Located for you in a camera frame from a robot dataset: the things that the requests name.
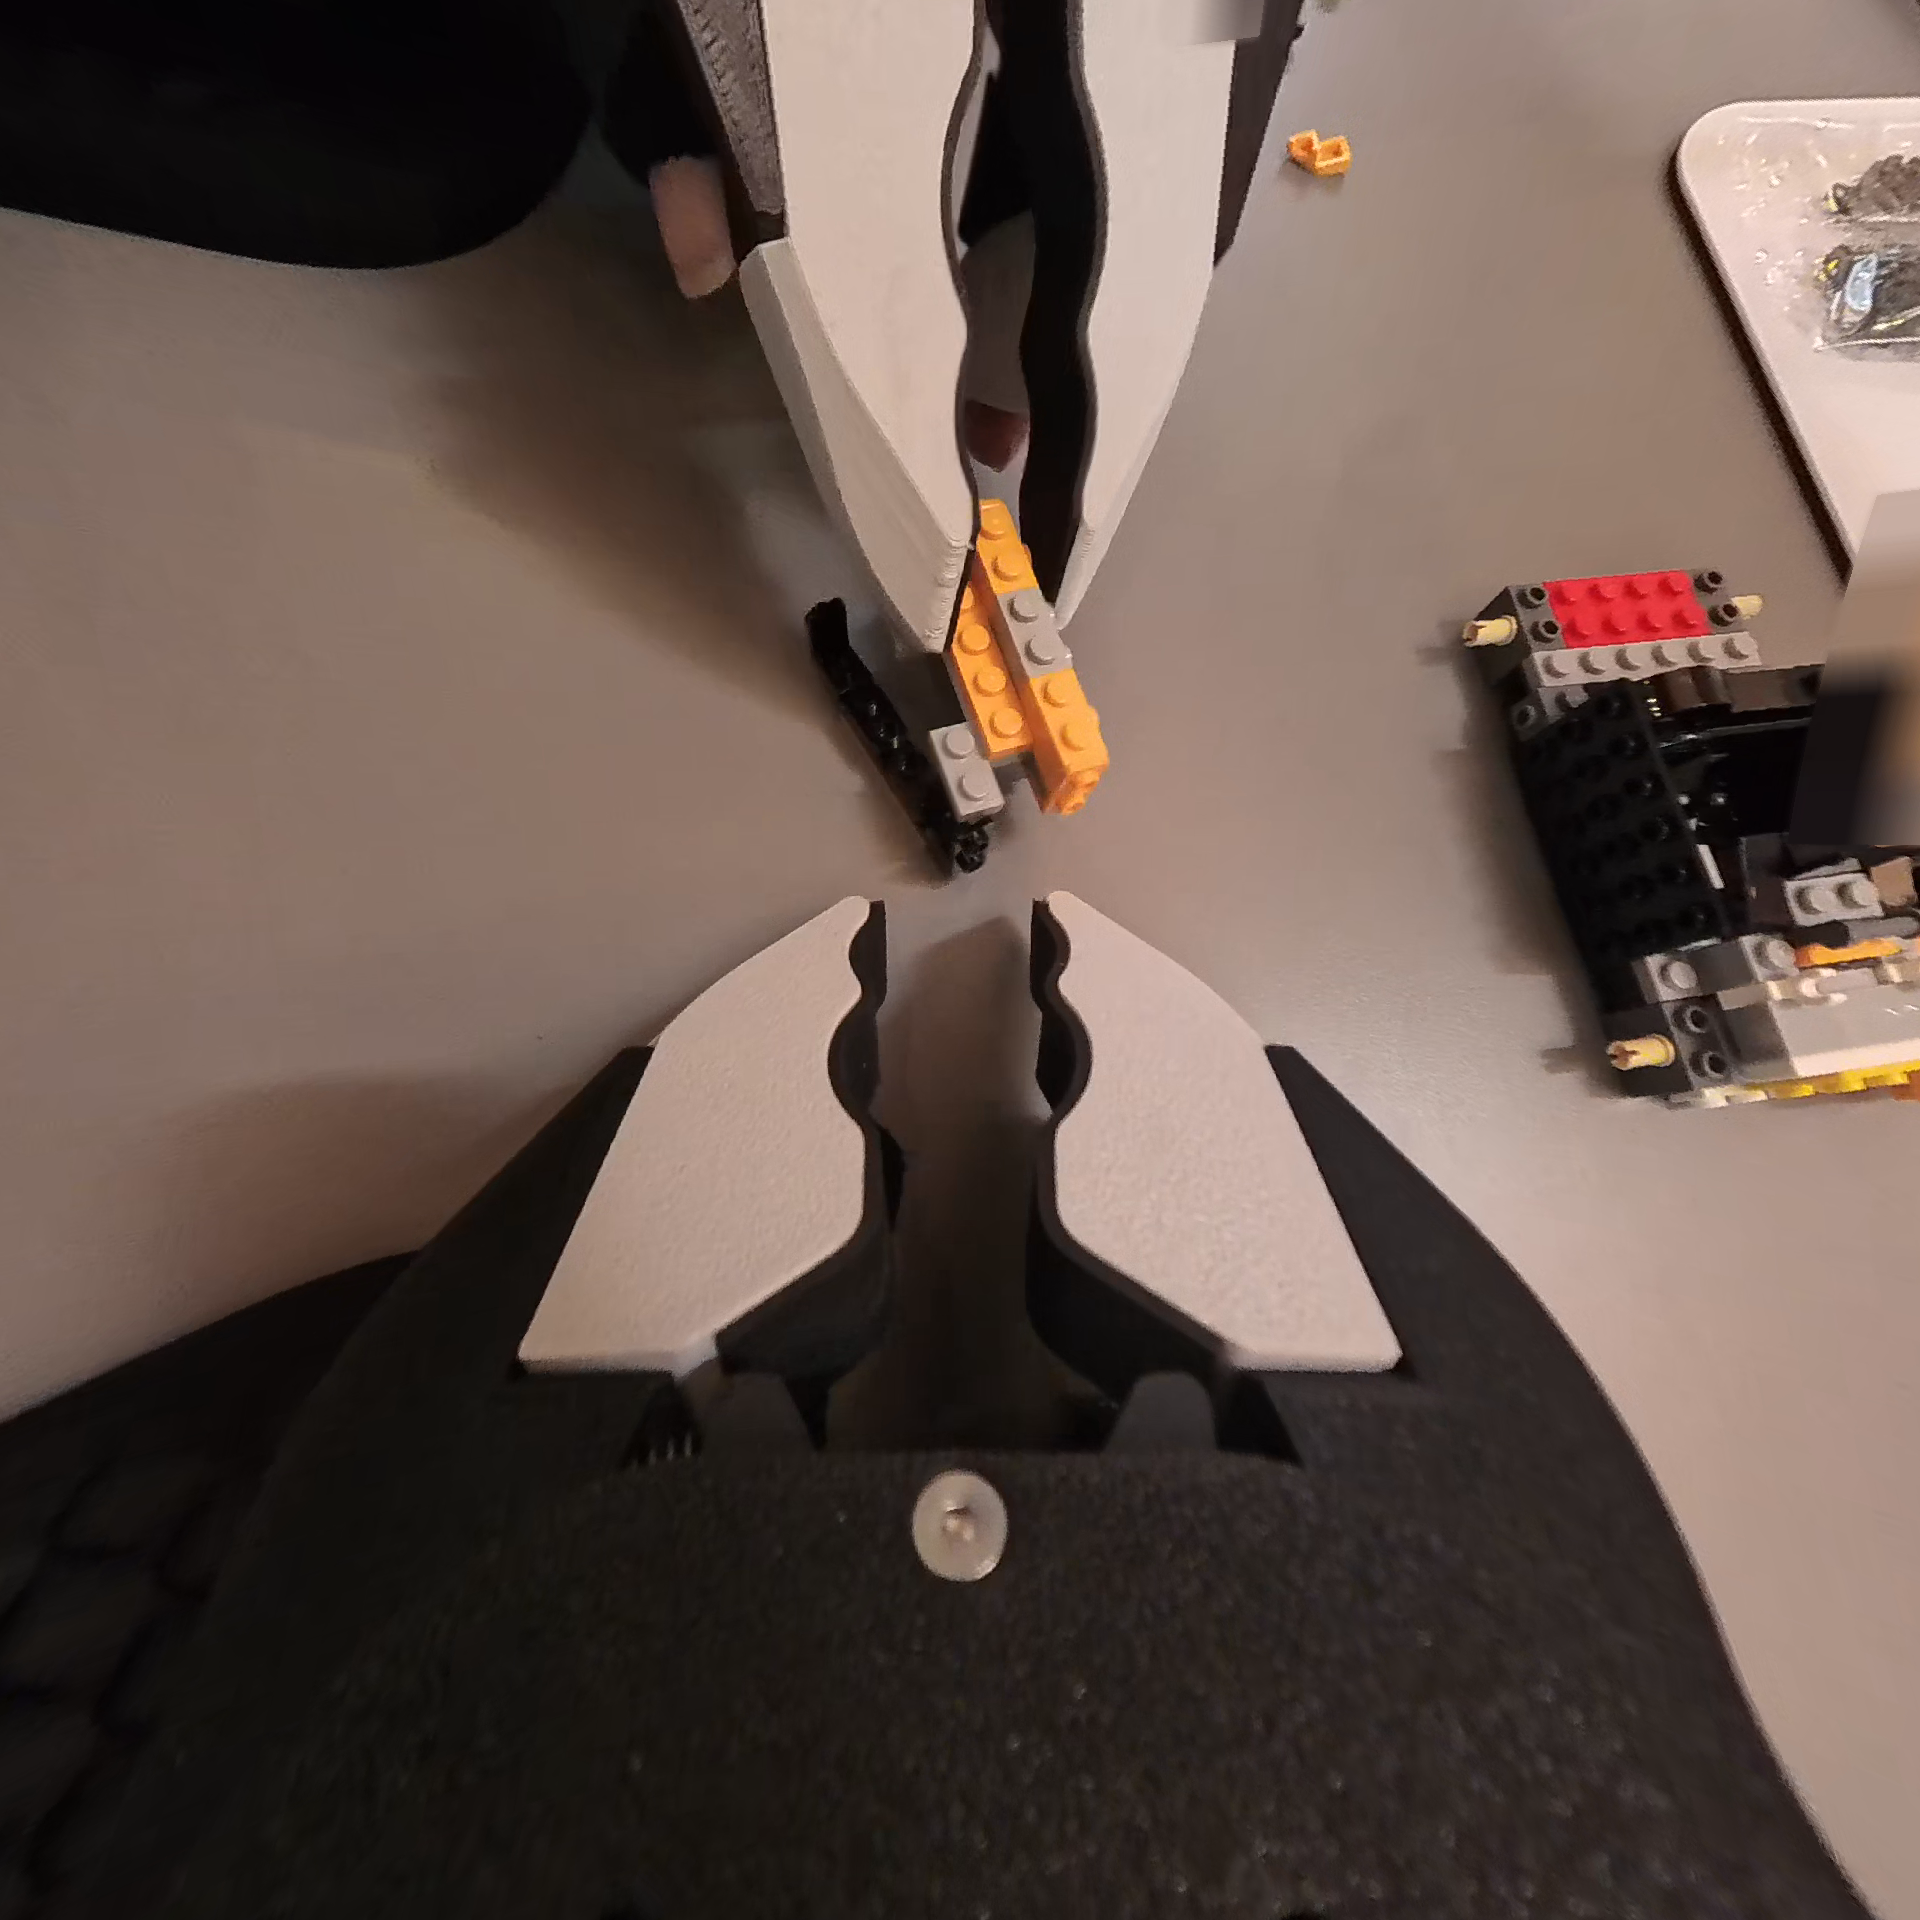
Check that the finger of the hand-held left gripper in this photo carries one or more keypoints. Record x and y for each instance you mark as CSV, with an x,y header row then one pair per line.
x,y
1155,224
856,299

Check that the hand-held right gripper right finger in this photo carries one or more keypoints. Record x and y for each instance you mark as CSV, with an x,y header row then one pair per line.
x,y
1201,1184

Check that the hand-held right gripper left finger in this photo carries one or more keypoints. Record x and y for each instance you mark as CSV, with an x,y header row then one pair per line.
x,y
720,1184

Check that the orange grey brick assembly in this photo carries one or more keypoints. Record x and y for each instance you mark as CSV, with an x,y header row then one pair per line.
x,y
1035,660

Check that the long black orange brick strip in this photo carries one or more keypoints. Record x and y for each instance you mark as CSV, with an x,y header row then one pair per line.
x,y
886,734

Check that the grey desk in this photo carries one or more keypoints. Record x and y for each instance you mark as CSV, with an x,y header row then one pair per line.
x,y
376,674

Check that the person's left hand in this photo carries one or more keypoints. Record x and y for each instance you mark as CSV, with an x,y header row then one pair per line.
x,y
694,224

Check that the small orange brick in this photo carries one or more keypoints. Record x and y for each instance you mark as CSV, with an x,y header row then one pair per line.
x,y
1320,153

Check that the black brick car chassis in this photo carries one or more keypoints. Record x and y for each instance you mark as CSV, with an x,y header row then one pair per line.
x,y
1621,810

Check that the white book stand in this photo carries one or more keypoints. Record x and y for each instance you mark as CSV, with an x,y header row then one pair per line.
x,y
1755,254

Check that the clear bag of parts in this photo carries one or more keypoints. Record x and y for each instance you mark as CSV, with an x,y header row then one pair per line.
x,y
1867,241

